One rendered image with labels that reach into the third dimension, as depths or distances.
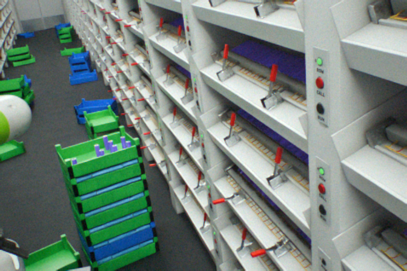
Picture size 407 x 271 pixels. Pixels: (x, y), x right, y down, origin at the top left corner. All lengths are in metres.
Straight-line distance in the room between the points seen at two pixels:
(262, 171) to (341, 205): 0.36
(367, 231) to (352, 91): 0.26
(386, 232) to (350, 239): 0.06
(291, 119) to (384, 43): 0.32
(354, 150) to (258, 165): 0.43
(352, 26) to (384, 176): 0.22
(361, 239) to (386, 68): 0.34
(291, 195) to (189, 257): 1.10
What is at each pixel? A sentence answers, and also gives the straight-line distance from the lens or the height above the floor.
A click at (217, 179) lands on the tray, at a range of 1.48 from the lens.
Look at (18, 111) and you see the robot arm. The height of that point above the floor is 0.90.
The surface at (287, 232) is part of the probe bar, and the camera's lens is 1.15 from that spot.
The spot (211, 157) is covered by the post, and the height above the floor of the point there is 0.62.
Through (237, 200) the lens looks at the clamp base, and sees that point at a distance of 1.34.
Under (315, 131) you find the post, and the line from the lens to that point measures 0.78.
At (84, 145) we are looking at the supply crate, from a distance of 1.99.
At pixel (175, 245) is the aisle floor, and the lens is 2.12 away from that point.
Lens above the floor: 1.25
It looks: 22 degrees down
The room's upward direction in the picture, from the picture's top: 7 degrees counter-clockwise
